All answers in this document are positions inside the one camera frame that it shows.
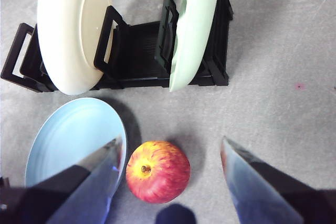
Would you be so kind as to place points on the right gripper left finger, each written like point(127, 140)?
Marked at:
point(78, 195)

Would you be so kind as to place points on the blue plate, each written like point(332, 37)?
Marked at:
point(73, 134)

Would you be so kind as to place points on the red apple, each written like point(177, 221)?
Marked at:
point(162, 174)

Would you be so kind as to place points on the black plate rack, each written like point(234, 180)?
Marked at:
point(139, 51)

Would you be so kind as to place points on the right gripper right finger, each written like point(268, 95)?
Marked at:
point(262, 195)

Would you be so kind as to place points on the cream plate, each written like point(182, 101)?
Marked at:
point(65, 37)

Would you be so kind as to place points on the green plate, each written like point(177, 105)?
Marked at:
point(197, 24)

